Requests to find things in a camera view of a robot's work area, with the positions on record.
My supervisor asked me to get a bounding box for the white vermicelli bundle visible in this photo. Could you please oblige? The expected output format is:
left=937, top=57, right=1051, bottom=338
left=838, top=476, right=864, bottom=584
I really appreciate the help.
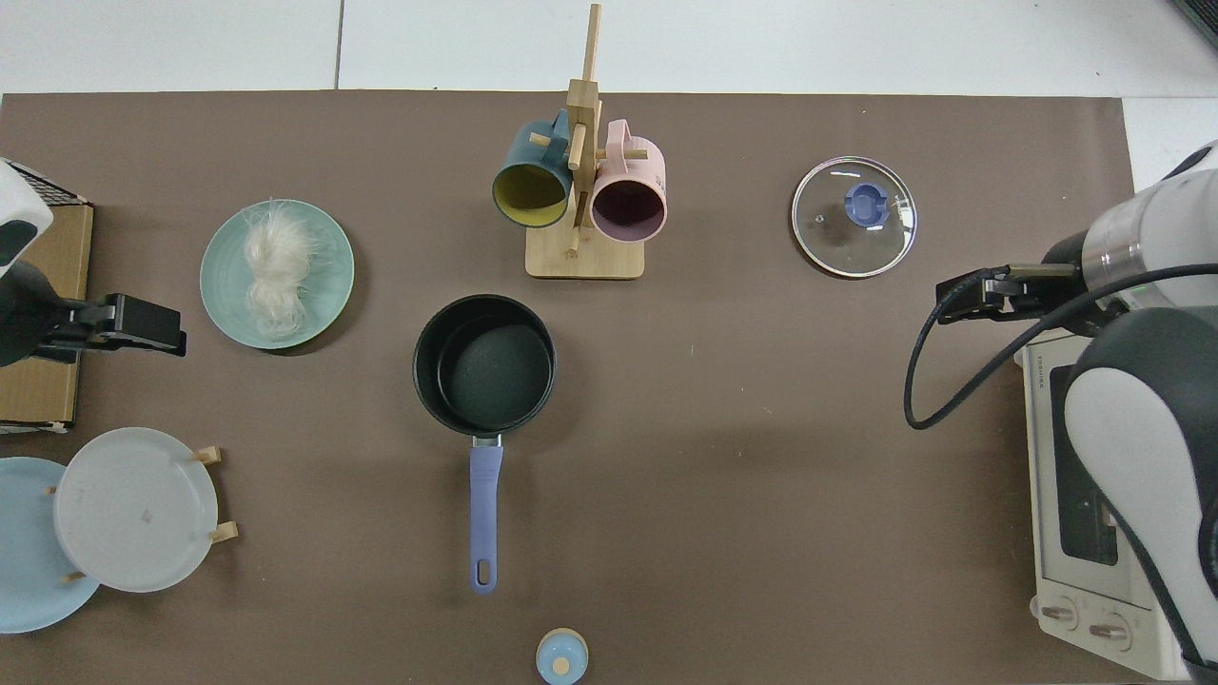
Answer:
left=243, top=198, right=320, bottom=342

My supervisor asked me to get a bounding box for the glass lid with blue knob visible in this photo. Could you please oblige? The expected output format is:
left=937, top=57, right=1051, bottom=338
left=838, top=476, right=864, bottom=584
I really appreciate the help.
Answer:
left=791, top=156, right=918, bottom=279

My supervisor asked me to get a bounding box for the green plate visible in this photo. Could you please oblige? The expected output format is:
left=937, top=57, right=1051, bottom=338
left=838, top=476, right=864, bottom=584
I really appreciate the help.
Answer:
left=199, top=198, right=356, bottom=351

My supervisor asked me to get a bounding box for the grey plate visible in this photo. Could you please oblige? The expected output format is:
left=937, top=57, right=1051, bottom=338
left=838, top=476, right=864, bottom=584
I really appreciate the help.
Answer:
left=53, top=427, right=220, bottom=595

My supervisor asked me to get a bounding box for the wooden plate rack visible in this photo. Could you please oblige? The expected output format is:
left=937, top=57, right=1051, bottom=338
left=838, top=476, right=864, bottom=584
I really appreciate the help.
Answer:
left=44, top=445, right=240, bottom=584

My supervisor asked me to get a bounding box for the light blue plate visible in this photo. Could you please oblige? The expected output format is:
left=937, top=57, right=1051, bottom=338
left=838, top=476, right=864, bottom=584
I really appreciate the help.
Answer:
left=0, top=457, right=102, bottom=635

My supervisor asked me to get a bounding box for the pale toaster oven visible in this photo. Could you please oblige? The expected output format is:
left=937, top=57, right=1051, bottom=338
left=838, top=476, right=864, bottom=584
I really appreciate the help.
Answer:
left=1022, top=333, right=1195, bottom=682

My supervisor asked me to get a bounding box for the brown table cloth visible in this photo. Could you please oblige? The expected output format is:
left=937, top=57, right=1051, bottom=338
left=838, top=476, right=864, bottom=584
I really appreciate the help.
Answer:
left=0, top=90, right=1152, bottom=685

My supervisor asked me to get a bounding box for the dark grey device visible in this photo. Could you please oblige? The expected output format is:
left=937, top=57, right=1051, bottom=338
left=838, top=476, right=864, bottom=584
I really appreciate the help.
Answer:
left=1169, top=0, right=1218, bottom=50

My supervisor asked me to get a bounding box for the pink mug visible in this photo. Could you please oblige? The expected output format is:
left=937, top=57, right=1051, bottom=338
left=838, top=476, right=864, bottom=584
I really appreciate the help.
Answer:
left=589, top=119, right=668, bottom=244

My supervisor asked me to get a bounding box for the wooden cup stand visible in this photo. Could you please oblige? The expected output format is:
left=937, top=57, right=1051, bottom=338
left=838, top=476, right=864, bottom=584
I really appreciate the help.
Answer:
left=525, top=3, right=650, bottom=281

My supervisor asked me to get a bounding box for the dark teal mug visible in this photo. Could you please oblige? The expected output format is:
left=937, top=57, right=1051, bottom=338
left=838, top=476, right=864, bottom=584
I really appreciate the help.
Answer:
left=491, top=108, right=575, bottom=229

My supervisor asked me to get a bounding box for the small blue round thing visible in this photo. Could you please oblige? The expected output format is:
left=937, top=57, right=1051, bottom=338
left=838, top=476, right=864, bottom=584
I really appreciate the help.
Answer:
left=536, top=629, right=590, bottom=685

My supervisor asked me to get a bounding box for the wire basket with wooden floor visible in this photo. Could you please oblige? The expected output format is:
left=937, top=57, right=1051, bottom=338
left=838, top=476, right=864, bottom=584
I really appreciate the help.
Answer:
left=0, top=160, right=95, bottom=435

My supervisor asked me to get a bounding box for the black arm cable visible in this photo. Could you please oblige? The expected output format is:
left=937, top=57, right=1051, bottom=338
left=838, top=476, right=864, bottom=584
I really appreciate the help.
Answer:
left=903, top=264, right=1218, bottom=431

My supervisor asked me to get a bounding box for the black pot with blue handle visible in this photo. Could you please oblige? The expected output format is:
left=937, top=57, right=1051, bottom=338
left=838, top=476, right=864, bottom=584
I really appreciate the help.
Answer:
left=412, top=294, right=559, bottom=596

